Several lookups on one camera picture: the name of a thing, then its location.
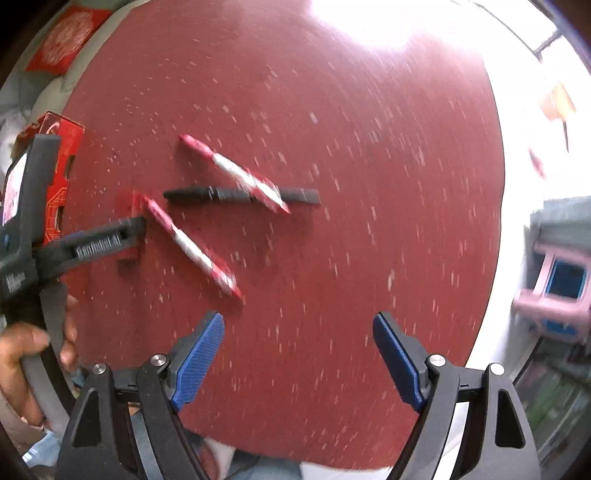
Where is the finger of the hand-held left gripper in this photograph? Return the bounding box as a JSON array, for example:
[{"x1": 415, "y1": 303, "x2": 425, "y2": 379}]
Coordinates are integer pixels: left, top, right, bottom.
[{"x1": 32, "y1": 217, "x2": 147, "y2": 283}]

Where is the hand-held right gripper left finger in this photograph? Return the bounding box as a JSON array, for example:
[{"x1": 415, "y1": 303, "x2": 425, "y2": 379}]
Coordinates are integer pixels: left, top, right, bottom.
[{"x1": 55, "y1": 311, "x2": 226, "y2": 480}]

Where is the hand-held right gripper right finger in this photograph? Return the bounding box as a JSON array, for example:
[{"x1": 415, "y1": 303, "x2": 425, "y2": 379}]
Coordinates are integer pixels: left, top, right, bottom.
[{"x1": 372, "y1": 311, "x2": 542, "y2": 480}]

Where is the black marker pen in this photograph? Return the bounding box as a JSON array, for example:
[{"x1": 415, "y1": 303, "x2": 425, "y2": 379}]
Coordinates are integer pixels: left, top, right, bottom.
[{"x1": 163, "y1": 185, "x2": 321, "y2": 208}]

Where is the person's left forearm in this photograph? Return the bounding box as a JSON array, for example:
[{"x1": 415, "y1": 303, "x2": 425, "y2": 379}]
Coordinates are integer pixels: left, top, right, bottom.
[{"x1": 0, "y1": 406, "x2": 49, "y2": 455}]

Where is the person's left hand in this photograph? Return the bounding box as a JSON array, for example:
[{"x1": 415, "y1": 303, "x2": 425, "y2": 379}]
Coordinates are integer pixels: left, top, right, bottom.
[{"x1": 0, "y1": 295, "x2": 80, "y2": 428}]

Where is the red cardboard box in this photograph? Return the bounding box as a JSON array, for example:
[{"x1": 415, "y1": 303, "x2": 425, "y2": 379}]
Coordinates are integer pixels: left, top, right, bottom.
[{"x1": 14, "y1": 111, "x2": 86, "y2": 245}]

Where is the person's blue jeans leg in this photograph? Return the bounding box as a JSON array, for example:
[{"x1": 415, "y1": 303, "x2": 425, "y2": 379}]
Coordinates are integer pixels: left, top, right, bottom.
[{"x1": 185, "y1": 431, "x2": 303, "y2": 480}]

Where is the pink stool blue seat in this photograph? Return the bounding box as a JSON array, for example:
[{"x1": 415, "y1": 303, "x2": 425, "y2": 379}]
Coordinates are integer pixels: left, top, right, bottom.
[{"x1": 512, "y1": 240, "x2": 591, "y2": 344}]

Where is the green blurred object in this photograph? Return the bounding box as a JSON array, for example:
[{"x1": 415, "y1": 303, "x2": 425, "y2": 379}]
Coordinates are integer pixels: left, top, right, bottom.
[{"x1": 522, "y1": 355, "x2": 591, "y2": 444}]

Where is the small red blurred object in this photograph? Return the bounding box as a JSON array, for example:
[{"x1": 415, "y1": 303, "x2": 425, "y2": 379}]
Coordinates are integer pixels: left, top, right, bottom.
[{"x1": 529, "y1": 148, "x2": 549, "y2": 180}]

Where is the orange blurred object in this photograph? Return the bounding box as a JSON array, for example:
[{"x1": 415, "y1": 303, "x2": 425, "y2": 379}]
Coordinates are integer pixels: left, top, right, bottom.
[{"x1": 540, "y1": 83, "x2": 578, "y2": 121}]

